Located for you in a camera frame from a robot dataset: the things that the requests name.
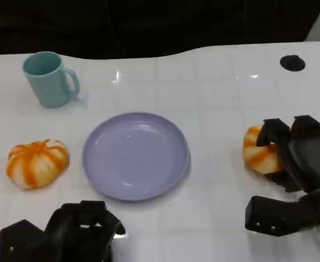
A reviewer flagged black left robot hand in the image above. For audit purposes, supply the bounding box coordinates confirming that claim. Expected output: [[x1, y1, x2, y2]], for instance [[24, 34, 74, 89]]
[[44, 200, 127, 262]]

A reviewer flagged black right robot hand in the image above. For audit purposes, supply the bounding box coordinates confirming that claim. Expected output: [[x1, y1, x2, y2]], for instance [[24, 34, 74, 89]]
[[256, 115, 320, 193]]

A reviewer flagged orange and white bread roll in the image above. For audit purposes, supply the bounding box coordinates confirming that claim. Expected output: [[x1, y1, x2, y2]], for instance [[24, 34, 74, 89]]
[[242, 124, 286, 175], [6, 139, 70, 190]]

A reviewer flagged lilac plate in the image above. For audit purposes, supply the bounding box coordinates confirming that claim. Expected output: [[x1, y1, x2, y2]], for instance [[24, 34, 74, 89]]
[[82, 112, 192, 202]]

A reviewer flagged pale green mug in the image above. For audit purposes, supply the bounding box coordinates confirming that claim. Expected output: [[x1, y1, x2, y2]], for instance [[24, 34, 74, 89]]
[[22, 51, 81, 109]]

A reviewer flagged black backdrop cloth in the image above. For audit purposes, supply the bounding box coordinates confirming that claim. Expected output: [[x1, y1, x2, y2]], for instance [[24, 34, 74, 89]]
[[0, 0, 320, 61]]

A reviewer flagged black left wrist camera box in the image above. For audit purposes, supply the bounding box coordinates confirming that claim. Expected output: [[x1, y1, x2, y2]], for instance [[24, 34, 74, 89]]
[[0, 219, 51, 262]]

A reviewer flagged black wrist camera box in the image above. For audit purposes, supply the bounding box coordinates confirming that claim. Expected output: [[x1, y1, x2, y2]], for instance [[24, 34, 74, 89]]
[[0, 219, 51, 262], [244, 195, 320, 239]]

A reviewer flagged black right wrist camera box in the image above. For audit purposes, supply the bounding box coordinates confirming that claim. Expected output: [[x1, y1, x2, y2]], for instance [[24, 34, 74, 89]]
[[244, 195, 320, 239]]

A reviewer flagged black table cable grommet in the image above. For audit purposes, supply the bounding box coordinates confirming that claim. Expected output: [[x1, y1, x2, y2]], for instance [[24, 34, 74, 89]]
[[279, 55, 307, 72]]

